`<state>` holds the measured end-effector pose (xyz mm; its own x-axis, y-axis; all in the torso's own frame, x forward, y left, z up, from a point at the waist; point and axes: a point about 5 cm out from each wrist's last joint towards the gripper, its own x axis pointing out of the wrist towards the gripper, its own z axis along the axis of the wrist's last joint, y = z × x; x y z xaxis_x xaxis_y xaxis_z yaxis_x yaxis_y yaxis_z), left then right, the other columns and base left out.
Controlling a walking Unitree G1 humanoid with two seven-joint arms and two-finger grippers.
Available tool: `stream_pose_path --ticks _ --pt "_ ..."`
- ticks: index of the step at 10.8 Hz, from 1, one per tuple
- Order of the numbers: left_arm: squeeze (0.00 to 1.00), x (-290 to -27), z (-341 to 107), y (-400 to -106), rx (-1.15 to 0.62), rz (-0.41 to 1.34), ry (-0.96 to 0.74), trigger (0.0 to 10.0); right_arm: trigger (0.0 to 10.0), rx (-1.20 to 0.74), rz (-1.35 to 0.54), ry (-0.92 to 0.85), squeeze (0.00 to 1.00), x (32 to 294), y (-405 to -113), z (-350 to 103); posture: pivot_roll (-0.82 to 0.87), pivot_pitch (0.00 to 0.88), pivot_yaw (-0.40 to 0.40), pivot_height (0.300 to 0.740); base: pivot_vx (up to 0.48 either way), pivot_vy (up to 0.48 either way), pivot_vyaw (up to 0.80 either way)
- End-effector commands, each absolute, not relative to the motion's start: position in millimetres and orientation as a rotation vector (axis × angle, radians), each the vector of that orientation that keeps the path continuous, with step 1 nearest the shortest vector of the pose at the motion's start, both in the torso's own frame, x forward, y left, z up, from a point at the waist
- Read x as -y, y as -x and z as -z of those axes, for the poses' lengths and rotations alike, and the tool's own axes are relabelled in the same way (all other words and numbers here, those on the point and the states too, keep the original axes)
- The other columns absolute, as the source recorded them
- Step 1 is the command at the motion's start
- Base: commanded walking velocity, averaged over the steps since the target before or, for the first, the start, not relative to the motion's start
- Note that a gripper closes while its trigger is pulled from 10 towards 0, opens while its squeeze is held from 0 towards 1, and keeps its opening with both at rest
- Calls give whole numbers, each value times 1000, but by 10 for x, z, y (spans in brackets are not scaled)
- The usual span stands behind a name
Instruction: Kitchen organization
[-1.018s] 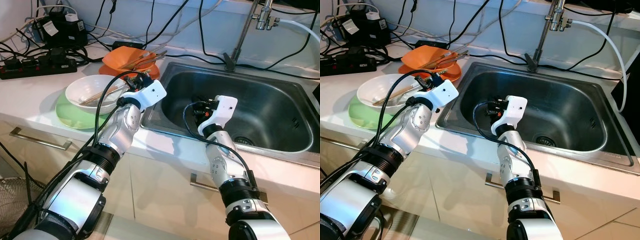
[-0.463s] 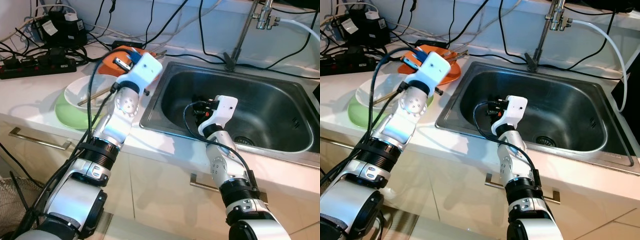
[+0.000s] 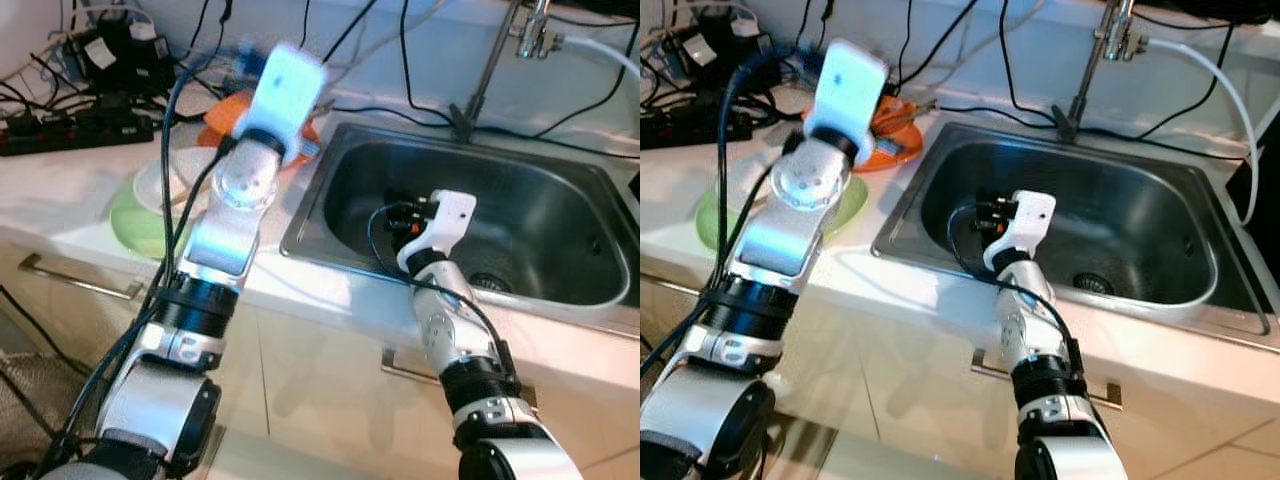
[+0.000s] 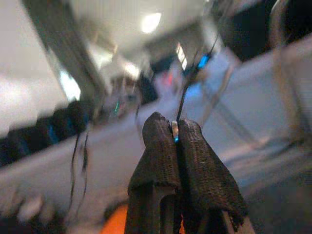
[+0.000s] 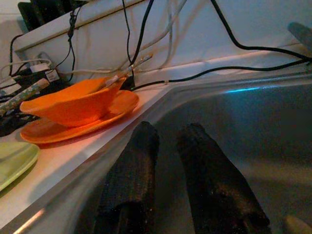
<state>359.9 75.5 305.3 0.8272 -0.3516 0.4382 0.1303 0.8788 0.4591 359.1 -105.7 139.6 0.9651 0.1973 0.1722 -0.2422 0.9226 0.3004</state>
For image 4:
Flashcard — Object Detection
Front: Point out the orange bowl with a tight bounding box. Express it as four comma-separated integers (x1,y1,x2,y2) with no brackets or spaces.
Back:
99,203,186,234

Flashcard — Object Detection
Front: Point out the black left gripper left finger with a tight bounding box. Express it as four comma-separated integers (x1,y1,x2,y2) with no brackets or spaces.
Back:
124,112,182,234

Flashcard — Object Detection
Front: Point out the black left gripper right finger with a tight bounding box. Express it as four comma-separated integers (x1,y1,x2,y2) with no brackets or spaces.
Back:
176,118,255,234

